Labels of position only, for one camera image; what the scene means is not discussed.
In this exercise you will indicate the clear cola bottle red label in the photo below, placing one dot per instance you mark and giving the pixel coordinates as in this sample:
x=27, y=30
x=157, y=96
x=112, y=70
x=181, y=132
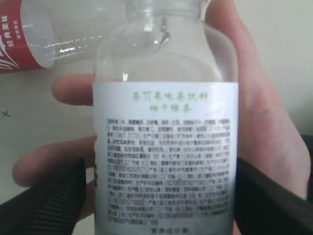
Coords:
x=42, y=34

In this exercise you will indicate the person's open hand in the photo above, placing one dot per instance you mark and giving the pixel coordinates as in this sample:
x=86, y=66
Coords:
x=268, y=138

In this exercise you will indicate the clear bottle white text label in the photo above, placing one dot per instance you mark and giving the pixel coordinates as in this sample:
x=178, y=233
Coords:
x=165, y=101

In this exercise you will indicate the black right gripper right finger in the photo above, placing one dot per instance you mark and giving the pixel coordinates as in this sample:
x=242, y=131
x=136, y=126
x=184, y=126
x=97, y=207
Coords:
x=263, y=207

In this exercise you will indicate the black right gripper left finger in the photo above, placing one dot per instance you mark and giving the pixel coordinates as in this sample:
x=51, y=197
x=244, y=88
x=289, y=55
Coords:
x=53, y=206

